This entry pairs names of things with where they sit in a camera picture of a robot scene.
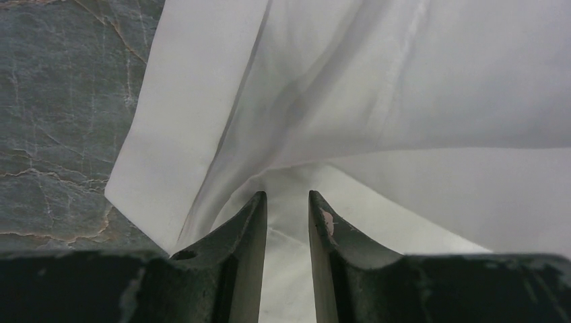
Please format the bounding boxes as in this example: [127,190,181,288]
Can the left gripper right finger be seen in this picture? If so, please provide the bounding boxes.
[308,190,570,322]

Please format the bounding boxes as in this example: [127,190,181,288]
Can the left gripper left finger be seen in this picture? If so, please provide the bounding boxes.
[1,192,267,322]

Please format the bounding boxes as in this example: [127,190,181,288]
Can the white long-sleeve shirt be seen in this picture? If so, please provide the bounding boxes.
[104,1,570,322]

